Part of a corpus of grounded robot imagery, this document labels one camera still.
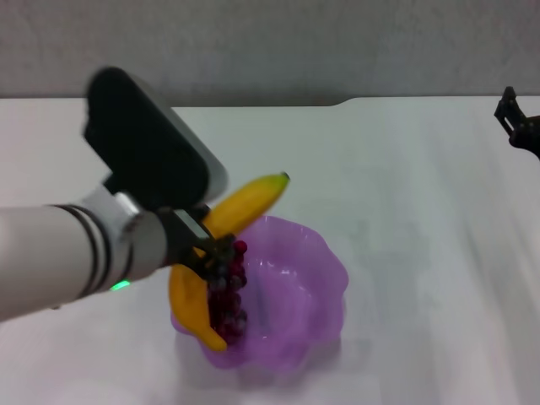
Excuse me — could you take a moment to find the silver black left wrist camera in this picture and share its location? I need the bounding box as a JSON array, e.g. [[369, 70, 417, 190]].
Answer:
[[81, 66, 230, 213]]

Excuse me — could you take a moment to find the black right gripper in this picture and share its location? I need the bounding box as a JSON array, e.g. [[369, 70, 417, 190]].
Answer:
[[494, 85, 540, 160]]

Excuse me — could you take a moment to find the dark red grape bunch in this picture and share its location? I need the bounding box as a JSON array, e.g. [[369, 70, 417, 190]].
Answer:
[[205, 237, 251, 339]]

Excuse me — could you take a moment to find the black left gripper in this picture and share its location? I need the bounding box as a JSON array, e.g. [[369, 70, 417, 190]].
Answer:
[[156, 206, 237, 283]]

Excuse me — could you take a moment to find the purple scalloped plastic bowl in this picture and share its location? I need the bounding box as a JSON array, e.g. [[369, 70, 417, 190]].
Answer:
[[170, 215, 351, 373]]

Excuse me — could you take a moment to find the yellow toy banana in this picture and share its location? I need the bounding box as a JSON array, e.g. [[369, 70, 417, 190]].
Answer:
[[168, 170, 292, 353]]

